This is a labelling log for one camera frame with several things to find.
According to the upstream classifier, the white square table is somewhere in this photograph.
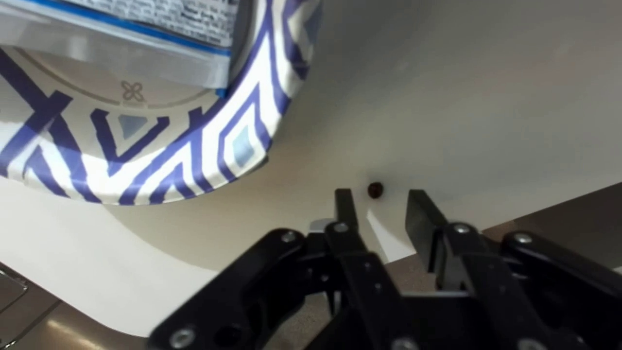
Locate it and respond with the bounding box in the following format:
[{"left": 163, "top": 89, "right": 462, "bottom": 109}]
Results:
[{"left": 0, "top": 0, "right": 622, "bottom": 334}]

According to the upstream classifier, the blue white packet in bowl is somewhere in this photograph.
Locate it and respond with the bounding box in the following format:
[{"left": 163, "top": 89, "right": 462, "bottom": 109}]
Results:
[{"left": 0, "top": 0, "right": 254, "bottom": 89}]

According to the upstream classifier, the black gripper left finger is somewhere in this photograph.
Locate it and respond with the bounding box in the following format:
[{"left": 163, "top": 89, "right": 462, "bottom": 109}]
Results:
[{"left": 324, "top": 189, "right": 419, "bottom": 350}]

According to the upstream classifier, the small brown candy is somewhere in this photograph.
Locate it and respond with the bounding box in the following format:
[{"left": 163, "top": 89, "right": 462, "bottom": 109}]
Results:
[{"left": 367, "top": 181, "right": 384, "bottom": 198}]

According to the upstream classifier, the patterned paper bowl far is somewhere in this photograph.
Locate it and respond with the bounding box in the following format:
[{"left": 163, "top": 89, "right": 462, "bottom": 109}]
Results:
[{"left": 0, "top": 0, "right": 322, "bottom": 206}]

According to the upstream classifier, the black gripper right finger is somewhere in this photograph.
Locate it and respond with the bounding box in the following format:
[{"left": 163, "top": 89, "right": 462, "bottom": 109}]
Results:
[{"left": 406, "top": 189, "right": 569, "bottom": 350}]

